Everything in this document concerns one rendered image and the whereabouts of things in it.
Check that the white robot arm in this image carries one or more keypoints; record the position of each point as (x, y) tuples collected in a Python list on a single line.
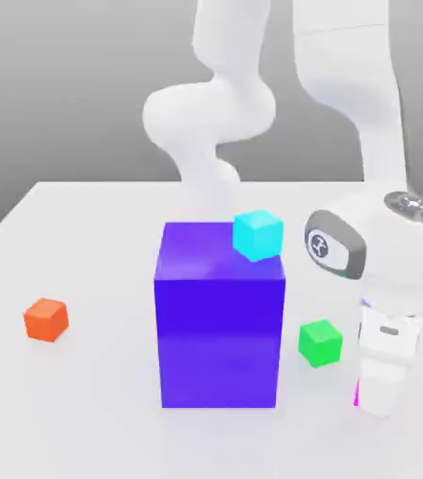
[(211, 112)]

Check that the small orange cube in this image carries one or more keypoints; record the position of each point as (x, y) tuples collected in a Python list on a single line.
[(46, 320)]

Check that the large blue box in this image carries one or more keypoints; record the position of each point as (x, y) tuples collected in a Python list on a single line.
[(219, 336)]

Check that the small magenta cube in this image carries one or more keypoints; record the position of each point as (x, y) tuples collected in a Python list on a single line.
[(355, 396)]

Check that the small cyan cube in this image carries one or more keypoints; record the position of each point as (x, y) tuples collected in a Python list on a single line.
[(258, 235)]

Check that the small green cube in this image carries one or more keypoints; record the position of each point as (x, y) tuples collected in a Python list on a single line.
[(320, 343)]

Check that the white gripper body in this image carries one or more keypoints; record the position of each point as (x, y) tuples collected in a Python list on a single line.
[(387, 344)]

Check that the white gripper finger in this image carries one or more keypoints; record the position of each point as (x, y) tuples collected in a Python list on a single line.
[(380, 389)]

